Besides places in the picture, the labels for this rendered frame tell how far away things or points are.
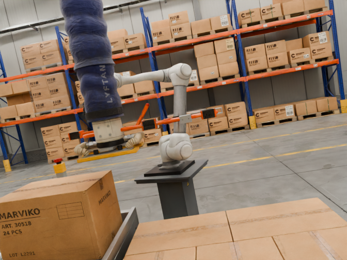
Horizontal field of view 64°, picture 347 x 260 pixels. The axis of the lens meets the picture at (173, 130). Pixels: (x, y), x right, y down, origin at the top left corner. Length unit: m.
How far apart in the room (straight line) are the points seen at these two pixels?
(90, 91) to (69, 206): 0.64
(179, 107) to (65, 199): 1.07
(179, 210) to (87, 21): 1.58
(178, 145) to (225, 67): 6.86
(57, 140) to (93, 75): 8.34
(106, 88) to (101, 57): 0.18
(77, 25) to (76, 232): 1.12
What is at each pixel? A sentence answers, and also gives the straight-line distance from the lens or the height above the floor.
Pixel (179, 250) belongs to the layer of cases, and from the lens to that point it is 1.62.
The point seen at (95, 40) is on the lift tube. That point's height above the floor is 1.73.
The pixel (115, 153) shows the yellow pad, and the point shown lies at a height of 1.10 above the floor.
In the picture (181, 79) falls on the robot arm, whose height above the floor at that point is 1.48.
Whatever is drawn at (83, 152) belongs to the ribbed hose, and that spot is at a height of 1.14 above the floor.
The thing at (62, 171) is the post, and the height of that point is 0.94.
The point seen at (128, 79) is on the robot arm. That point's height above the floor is 1.53.
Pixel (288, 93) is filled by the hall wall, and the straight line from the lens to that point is 10.57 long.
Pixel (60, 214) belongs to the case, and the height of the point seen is 0.83.
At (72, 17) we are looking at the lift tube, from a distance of 1.71.
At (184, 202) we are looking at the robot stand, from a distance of 2.37.
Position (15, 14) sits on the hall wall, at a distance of 12.26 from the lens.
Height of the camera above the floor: 1.34
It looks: 6 degrees down
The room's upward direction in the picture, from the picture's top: 11 degrees counter-clockwise
